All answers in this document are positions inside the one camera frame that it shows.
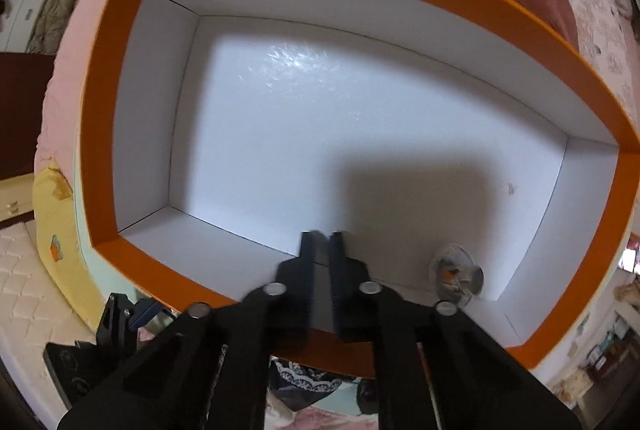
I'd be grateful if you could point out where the black white lace cloth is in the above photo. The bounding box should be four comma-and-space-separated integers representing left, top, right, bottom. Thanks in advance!
267, 355, 353, 413

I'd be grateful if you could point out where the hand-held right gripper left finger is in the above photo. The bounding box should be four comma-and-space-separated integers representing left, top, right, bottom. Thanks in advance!
56, 230, 326, 430

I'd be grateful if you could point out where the orange cardboard box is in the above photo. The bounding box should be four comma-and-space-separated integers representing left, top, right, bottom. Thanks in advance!
79, 0, 640, 381

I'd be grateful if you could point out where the floor clutter pile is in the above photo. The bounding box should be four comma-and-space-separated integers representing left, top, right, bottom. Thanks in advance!
550, 235, 640, 411

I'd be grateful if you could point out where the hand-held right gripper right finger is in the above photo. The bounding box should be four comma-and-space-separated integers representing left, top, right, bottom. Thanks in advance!
327, 230, 586, 430

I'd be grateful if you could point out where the small clear keychain charm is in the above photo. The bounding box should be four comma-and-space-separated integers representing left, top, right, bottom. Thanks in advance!
431, 244, 485, 308

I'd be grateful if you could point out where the yellow cloth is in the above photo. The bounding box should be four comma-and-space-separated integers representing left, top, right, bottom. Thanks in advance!
31, 160, 101, 326

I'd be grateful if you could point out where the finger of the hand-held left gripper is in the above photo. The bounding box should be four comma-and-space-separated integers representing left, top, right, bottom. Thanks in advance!
95, 292, 171, 356

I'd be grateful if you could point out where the white quilted mattress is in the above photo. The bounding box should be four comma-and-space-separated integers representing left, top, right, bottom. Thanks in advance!
0, 220, 101, 411

